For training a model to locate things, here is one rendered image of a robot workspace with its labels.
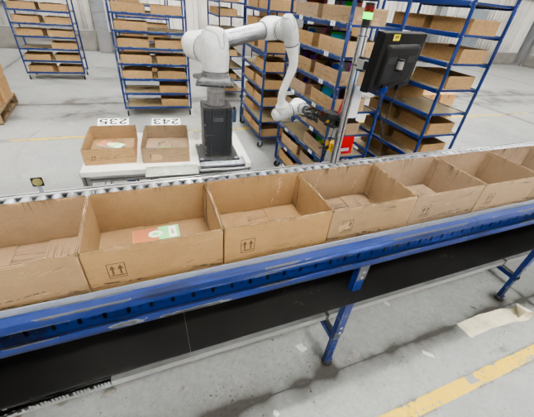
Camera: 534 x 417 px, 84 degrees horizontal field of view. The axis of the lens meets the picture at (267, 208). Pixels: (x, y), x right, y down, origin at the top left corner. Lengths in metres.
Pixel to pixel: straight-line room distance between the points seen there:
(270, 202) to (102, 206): 0.65
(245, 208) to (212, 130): 0.79
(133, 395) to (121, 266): 0.99
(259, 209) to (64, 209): 0.71
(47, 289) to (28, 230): 0.31
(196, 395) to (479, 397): 1.49
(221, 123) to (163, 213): 0.89
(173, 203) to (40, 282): 0.47
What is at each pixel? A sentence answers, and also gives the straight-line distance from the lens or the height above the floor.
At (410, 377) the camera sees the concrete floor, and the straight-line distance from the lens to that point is 2.04.
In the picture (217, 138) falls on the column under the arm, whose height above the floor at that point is 0.89.
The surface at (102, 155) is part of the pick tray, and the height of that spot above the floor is 0.81.
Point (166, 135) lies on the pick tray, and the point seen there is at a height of 0.78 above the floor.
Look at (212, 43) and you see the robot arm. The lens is 1.84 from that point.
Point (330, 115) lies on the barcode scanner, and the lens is 1.98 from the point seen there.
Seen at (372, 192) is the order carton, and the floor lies 0.92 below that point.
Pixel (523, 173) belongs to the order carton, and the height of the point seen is 1.02.
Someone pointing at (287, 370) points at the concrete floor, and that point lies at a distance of 1.84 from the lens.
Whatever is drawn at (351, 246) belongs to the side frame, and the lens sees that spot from 1.15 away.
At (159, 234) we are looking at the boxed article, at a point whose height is 0.90.
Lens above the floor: 1.63
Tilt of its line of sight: 35 degrees down
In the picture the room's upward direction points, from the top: 6 degrees clockwise
